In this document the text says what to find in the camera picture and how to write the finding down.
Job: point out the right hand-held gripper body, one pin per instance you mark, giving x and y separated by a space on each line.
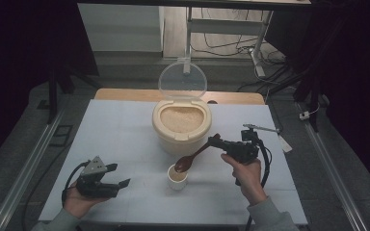
242 150

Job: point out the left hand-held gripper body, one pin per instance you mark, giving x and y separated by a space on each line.
91 187

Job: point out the beige rice container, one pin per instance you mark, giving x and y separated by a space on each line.
181 144

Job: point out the brown wooden spoon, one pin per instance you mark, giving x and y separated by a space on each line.
183 164

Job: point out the white rice grains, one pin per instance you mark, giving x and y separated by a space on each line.
181 119
177 175

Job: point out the white cup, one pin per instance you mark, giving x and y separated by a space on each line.
177 185

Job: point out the person's left hand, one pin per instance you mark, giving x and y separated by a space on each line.
77 205

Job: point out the person's right hand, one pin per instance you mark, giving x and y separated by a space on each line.
247 179

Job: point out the white table cover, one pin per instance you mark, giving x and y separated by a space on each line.
122 134

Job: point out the white tag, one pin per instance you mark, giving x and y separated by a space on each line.
285 144

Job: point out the white plug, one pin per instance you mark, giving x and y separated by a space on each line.
304 115

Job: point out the clear round container lid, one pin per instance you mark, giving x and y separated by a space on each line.
183 80

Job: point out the wooden table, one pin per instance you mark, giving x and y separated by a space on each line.
125 94

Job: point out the black stand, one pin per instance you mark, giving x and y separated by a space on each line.
53 93

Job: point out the dark curtain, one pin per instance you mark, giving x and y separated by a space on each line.
353 80
16 48

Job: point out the white cabinet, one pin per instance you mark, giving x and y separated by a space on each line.
122 27

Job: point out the black floor frame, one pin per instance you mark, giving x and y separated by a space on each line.
61 136

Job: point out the metal rail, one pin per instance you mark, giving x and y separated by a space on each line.
334 166
29 170

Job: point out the white desk frame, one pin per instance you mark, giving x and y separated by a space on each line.
224 26

